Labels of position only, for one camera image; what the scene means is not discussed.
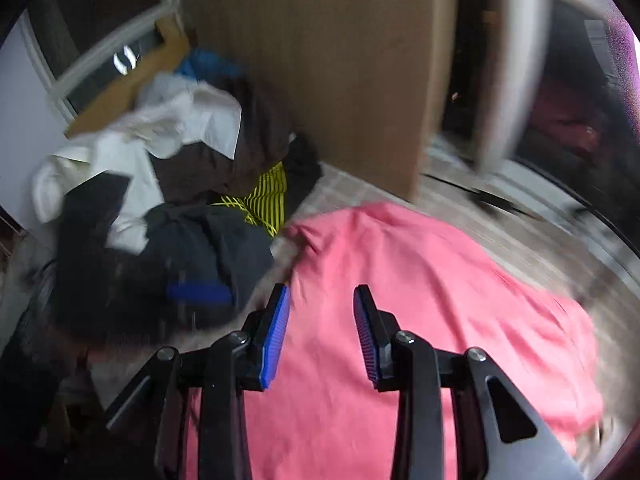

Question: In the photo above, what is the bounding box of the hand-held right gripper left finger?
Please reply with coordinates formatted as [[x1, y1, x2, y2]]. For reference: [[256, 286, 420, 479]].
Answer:
[[105, 282, 292, 480]]

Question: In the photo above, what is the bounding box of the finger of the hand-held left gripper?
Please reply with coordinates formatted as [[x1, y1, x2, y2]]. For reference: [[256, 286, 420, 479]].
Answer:
[[165, 272, 236, 311]]

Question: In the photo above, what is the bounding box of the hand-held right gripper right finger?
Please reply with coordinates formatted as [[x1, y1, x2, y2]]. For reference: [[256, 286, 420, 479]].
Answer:
[[352, 284, 588, 480]]

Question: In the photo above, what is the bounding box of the pink t-shirt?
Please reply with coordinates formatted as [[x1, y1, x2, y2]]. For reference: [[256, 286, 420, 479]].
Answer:
[[185, 201, 608, 480]]

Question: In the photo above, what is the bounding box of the yellow black striped garment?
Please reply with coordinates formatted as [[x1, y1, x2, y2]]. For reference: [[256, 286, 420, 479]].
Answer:
[[210, 162, 291, 238]]

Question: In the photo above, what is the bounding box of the white button shirt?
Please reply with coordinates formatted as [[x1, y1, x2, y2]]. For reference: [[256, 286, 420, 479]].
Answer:
[[32, 82, 243, 256]]

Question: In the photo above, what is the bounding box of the cream white cloth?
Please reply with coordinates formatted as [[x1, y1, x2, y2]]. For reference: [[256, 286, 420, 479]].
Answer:
[[125, 117, 188, 158]]

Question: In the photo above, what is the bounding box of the wooden shelf board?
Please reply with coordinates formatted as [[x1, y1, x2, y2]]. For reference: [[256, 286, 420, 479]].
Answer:
[[65, 17, 193, 141]]

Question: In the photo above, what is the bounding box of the blue cloth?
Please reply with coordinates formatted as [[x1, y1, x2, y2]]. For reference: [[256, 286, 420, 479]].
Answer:
[[177, 50, 246, 81]]

